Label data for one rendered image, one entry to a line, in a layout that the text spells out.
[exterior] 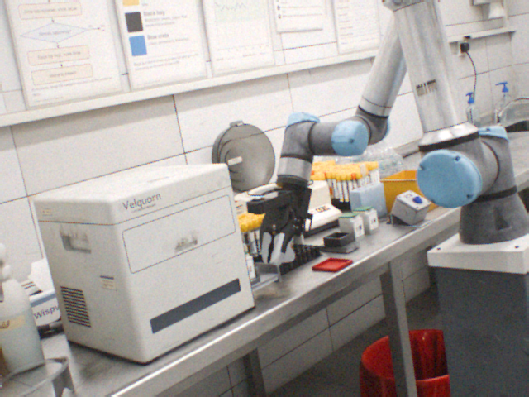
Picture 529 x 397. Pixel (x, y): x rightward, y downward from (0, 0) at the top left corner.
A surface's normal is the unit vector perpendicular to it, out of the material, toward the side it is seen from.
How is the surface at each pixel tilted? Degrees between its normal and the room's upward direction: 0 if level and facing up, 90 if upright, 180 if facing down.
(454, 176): 97
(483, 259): 90
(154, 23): 94
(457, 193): 97
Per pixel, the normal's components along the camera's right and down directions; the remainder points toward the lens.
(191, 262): 0.71, 0.00
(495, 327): -0.68, 0.26
